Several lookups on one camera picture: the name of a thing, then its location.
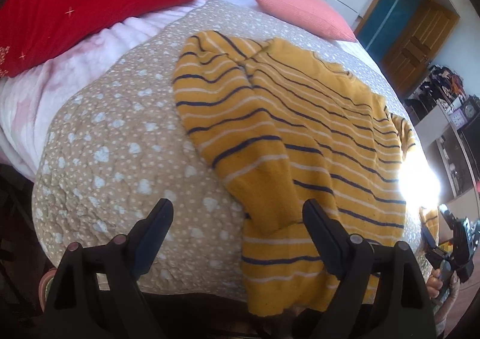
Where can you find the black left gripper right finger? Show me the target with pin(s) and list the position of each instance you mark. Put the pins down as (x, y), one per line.
(381, 291)

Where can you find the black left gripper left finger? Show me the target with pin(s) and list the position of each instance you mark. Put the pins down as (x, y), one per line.
(94, 293)

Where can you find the yellow striped knit sweater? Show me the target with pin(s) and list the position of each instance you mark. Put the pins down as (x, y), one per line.
(280, 126)

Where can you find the person's right hand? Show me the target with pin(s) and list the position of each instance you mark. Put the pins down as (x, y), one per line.
(434, 285)

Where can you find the black television screen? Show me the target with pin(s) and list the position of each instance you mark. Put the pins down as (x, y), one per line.
(470, 134)

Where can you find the small desk clock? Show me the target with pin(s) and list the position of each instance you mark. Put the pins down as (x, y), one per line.
(471, 107)

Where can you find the white shelf unit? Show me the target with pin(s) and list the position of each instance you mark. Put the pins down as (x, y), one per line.
(435, 110)

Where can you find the beige spotted quilt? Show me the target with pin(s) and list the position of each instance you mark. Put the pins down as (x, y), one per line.
(118, 146)

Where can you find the brown wooden door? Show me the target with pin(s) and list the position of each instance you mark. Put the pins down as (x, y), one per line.
(403, 37)

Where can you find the pink small pillow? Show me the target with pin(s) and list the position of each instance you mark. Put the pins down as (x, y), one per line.
(314, 16)

